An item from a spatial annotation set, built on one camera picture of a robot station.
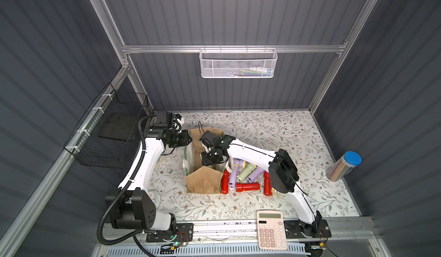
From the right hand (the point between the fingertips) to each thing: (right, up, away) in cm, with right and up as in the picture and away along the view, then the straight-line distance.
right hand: (205, 162), depth 87 cm
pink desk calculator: (+30, -26, -15) cm, 42 cm away
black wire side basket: (-42, +14, -13) cm, 46 cm away
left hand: (-5, +12, -7) cm, 15 cm away
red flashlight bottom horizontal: (+18, -12, -4) cm, 22 cm away
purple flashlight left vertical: (+14, -7, -1) cm, 16 cm away
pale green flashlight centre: (+22, -5, +2) cm, 22 cm away
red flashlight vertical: (+10, -10, -2) cm, 14 cm away
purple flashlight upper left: (+17, -2, +3) cm, 18 cm away
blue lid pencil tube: (+64, 0, -10) cm, 65 cm away
